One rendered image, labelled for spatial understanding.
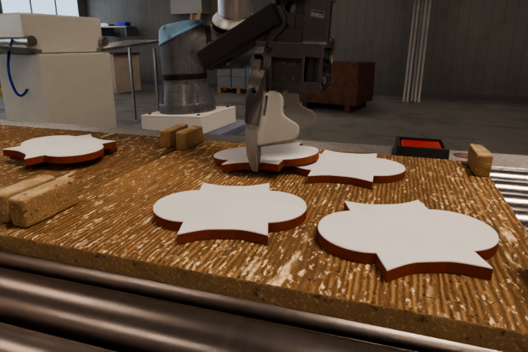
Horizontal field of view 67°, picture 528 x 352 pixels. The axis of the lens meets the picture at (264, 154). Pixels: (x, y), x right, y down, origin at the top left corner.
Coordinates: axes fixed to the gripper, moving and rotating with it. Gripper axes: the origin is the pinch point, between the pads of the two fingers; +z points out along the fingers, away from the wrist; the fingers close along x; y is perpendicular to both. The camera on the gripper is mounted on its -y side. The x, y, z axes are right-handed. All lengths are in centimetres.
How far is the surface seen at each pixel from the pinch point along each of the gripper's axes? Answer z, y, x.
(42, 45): 0, -334, 286
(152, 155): 2.0, -15.9, -0.9
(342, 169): -0.1, 10.3, -2.4
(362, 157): -0.2, 12.0, 3.4
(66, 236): 1.9, -8.6, -24.0
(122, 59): 40, -591, 752
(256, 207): 0.3, 4.6, -15.9
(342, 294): 0.9, 13.4, -24.9
